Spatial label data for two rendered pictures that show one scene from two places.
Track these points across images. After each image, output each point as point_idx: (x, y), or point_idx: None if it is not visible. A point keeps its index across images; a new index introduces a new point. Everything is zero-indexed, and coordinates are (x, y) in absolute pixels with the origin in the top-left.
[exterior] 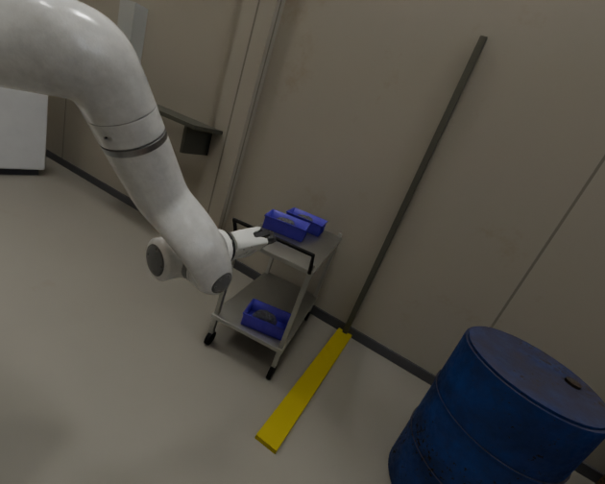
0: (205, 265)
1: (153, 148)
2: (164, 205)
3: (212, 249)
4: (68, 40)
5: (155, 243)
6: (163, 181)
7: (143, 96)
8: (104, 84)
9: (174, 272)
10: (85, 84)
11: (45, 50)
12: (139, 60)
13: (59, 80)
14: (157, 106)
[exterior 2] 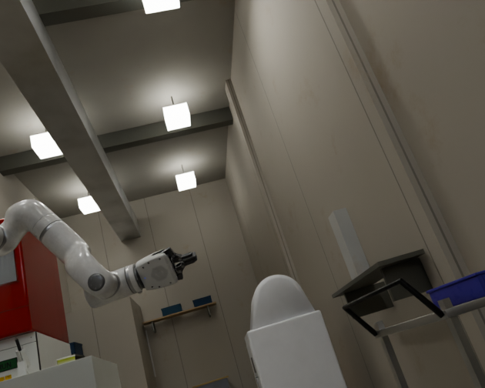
0: (75, 271)
1: (47, 229)
2: (64, 252)
3: (78, 260)
4: (11, 211)
5: None
6: (58, 241)
7: (38, 212)
8: (23, 216)
9: (88, 293)
10: (19, 220)
11: (9, 218)
12: (40, 203)
13: (15, 224)
14: (51, 214)
